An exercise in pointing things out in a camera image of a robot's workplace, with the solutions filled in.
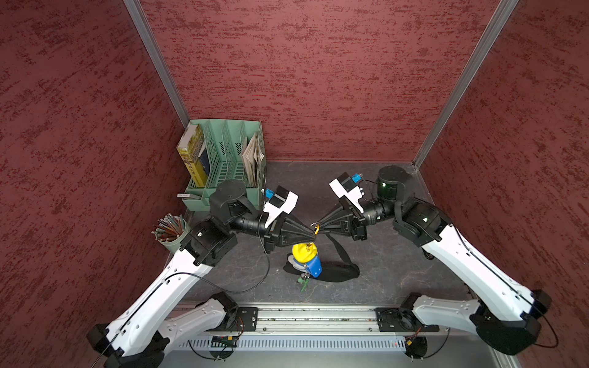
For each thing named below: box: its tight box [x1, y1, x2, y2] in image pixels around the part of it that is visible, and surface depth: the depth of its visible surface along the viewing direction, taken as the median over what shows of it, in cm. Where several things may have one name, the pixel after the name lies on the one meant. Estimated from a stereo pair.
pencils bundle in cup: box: [151, 213, 185, 242], surface depth 81 cm
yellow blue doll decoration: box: [287, 241, 323, 293], surface depth 51 cm
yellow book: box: [176, 122, 209, 188], surface depth 98 cm
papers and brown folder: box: [241, 133, 265, 188], surface depth 98 cm
